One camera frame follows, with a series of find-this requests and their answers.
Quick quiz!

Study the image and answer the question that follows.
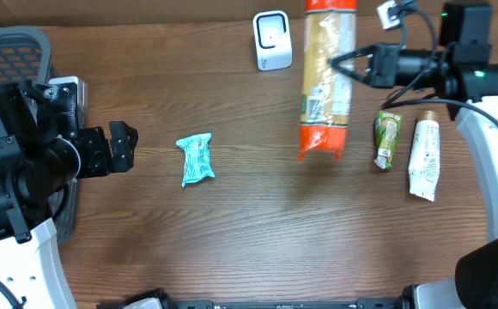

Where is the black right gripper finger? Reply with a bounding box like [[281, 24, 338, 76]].
[[328, 45, 375, 84], [377, 0, 418, 30]]

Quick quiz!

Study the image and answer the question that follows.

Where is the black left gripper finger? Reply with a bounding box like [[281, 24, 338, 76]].
[[109, 121, 138, 150], [111, 139, 135, 173]]

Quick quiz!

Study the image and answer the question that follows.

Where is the orange spaghetti packet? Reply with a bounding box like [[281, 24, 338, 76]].
[[300, 0, 357, 160]]

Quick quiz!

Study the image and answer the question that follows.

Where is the green snack packet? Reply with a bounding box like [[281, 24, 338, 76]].
[[374, 111, 403, 170]]

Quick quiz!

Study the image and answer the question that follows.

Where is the mint green wipes packet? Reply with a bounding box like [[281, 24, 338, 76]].
[[176, 133, 215, 188]]

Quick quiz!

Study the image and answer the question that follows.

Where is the white tube with gold cap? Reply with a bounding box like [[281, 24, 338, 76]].
[[408, 111, 440, 202]]

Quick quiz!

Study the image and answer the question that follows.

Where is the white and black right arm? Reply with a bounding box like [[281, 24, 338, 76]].
[[329, 1, 498, 308]]

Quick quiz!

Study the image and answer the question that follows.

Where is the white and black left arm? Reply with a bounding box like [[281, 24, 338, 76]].
[[0, 80, 138, 308]]

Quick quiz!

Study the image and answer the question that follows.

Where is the white barcode scanner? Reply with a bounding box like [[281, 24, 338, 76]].
[[252, 10, 293, 71]]

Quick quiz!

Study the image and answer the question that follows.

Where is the grey plastic shopping basket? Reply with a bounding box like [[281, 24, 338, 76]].
[[0, 26, 87, 245]]

